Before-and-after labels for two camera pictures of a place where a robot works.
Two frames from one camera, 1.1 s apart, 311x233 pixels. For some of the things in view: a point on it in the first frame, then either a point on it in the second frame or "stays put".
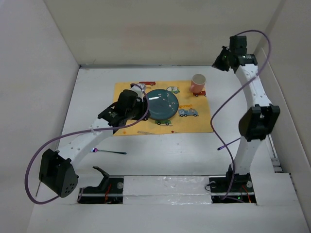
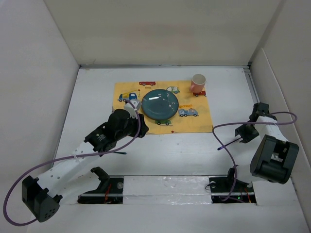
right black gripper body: [221, 61] → [247, 132]
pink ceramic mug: [198, 81] stays put
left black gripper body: [139, 111] → [130, 130]
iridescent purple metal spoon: [218, 148] stays put
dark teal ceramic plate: [163, 104] stays put
